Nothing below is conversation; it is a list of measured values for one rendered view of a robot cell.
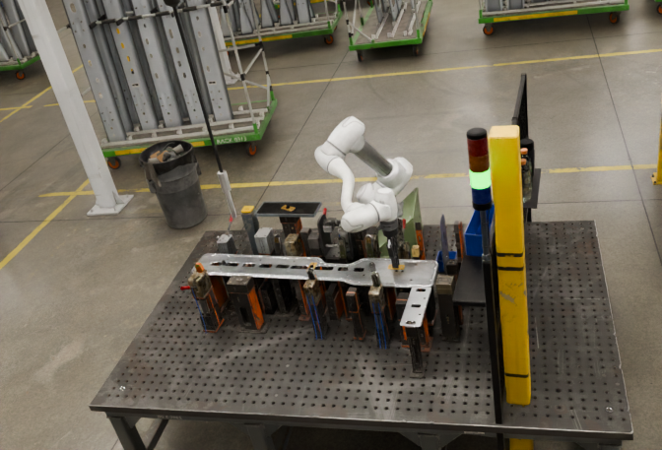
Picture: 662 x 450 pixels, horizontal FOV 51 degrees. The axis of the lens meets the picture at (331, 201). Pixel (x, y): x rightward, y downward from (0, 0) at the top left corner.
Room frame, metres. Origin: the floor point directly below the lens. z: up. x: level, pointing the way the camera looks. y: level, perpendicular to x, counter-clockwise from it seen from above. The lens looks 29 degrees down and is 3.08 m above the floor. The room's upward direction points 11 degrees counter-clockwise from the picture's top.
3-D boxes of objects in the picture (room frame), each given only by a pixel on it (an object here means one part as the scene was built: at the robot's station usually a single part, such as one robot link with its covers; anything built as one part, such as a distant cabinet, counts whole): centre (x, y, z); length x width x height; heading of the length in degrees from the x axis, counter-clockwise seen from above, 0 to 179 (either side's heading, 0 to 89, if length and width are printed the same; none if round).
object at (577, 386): (3.04, -0.06, 0.68); 2.56 x 1.61 x 0.04; 71
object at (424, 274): (3.06, 0.19, 1.00); 1.38 x 0.22 x 0.02; 67
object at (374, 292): (2.71, -0.12, 0.87); 0.12 x 0.09 x 0.35; 157
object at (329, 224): (3.20, 0.00, 0.94); 0.18 x 0.13 x 0.49; 67
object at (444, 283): (2.64, -0.46, 0.88); 0.08 x 0.08 x 0.36; 67
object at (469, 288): (2.88, -0.74, 1.01); 0.90 x 0.22 x 0.03; 157
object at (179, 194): (5.74, 1.36, 0.36); 0.54 x 0.50 x 0.73; 161
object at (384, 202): (2.87, -0.25, 1.40); 0.13 x 0.11 x 0.16; 115
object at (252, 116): (7.45, 1.42, 0.88); 1.93 x 1.01 x 1.76; 77
